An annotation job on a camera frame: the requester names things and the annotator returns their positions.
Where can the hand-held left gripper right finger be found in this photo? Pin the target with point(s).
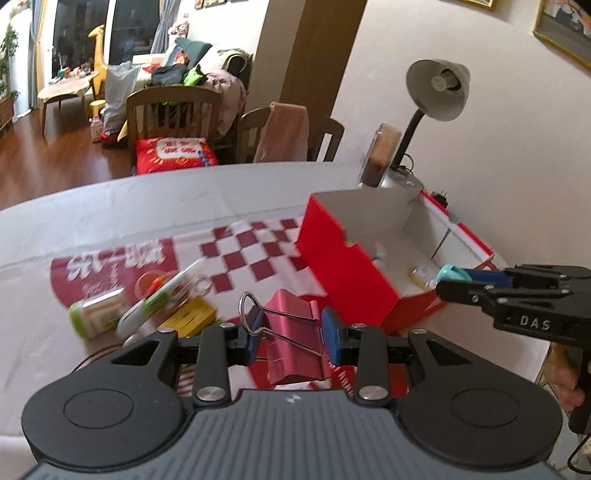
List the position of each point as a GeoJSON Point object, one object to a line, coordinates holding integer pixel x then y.
{"type": "Point", "coordinates": [330, 337]}

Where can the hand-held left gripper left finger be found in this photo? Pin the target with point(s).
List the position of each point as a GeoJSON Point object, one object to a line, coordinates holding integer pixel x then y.
{"type": "Point", "coordinates": [253, 339]}

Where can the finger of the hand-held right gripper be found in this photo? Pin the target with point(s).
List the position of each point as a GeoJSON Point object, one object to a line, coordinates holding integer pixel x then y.
{"type": "Point", "coordinates": [466, 295]}
{"type": "Point", "coordinates": [489, 276]}

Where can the small teal plastic piece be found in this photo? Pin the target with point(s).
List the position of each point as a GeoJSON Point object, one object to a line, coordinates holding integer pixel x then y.
{"type": "Point", "coordinates": [451, 273]}

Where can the pink binder clip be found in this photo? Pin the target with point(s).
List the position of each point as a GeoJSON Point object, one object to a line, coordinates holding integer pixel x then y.
{"type": "Point", "coordinates": [291, 341]}

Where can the yellow box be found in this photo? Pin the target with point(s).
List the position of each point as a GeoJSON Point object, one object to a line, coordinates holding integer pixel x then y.
{"type": "Point", "coordinates": [189, 318]}

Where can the red cardboard box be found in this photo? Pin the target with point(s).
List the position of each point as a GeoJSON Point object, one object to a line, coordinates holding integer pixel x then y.
{"type": "Point", "coordinates": [351, 272]}

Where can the small red toy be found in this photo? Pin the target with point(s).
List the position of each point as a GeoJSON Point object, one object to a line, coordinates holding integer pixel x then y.
{"type": "Point", "coordinates": [152, 281]}

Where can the person's right hand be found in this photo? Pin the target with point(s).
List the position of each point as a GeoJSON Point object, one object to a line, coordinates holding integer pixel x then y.
{"type": "Point", "coordinates": [561, 378]}

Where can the small glass bottle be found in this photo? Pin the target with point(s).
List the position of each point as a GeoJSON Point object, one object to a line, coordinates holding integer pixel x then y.
{"type": "Point", "coordinates": [424, 276]}

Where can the thin pencil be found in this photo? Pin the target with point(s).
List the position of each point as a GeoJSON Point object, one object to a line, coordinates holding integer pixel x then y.
{"type": "Point", "coordinates": [441, 243]}

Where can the red white checkered cloth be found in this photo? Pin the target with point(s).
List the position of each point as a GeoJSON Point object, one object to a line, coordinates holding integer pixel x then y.
{"type": "Point", "coordinates": [258, 254]}

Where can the black power plug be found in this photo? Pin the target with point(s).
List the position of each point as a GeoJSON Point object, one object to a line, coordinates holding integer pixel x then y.
{"type": "Point", "coordinates": [441, 197]}

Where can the white green tube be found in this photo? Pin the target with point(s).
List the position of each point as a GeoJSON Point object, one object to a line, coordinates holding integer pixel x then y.
{"type": "Point", "coordinates": [157, 300]}

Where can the pink striped round object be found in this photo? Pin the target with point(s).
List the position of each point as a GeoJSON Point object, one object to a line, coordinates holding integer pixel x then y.
{"type": "Point", "coordinates": [106, 351]}

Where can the green white bottle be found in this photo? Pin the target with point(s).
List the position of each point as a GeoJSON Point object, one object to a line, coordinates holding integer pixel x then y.
{"type": "Point", "coordinates": [97, 314]}

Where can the clear jar with brown contents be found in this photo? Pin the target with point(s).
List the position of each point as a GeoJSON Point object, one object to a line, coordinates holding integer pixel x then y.
{"type": "Point", "coordinates": [378, 157]}

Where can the grey desk lamp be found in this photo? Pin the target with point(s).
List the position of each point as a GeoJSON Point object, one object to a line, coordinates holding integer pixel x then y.
{"type": "Point", "coordinates": [438, 87]}

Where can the red printed cushion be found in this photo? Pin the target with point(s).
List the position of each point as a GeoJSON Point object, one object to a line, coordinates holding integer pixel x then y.
{"type": "Point", "coordinates": [175, 154]}

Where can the wooden chair with towel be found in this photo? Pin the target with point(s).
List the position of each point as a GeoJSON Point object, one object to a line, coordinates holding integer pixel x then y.
{"type": "Point", "coordinates": [330, 136]}

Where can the pink towel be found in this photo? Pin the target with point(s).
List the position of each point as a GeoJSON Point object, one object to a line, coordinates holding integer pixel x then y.
{"type": "Point", "coordinates": [281, 131]}

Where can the wooden chair with slatted back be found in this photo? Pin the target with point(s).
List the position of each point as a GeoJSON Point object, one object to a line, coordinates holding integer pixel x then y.
{"type": "Point", "coordinates": [173, 99]}

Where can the small bottle on floor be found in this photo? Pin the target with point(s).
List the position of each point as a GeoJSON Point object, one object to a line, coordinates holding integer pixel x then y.
{"type": "Point", "coordinates": [95, 129]}

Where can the sofa with piled clothes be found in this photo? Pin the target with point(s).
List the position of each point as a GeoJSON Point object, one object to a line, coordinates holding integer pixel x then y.
{"type": "Point", "coordinates": [221, 78]}

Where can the bright green cloth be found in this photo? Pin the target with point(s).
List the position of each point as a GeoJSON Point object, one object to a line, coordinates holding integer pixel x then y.
{"type": "Point", "coordinates": [193, 76]}

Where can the yellow stool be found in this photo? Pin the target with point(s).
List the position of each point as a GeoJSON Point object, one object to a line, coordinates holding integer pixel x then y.
{"type": "Point", "coordinates": [97, 108]}

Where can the white bag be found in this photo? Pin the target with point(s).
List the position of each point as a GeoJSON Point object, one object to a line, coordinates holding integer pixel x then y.
{"type": "Point", "coordinates": [117, 94]}

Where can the wooden coffee table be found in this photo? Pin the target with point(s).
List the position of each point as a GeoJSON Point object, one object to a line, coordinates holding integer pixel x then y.
{"type": "Point", "coordinates": [64, 85]}

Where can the grey blue curtain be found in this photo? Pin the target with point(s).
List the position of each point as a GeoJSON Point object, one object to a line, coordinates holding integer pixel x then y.
{"type": "Point", "coordinates": [164, 25]}

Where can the yellow giraffe toy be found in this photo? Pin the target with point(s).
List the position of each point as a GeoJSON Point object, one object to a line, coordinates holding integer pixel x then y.
{"type": "Point", "coordinates": [98, 50]}

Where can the wooden media cabinet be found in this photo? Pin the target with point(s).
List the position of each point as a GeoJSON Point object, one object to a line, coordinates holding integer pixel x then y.
{"type": "Point", "coordinates": [5, 113]}

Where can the green potted plant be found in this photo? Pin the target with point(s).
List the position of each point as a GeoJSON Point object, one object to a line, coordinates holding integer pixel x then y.
{"type": "Point", "coordinates": [8, 50]}

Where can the gold framed wall picture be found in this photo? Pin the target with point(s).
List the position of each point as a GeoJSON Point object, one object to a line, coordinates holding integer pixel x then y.
{"type": "Point", "coordinates": [565, 27]}

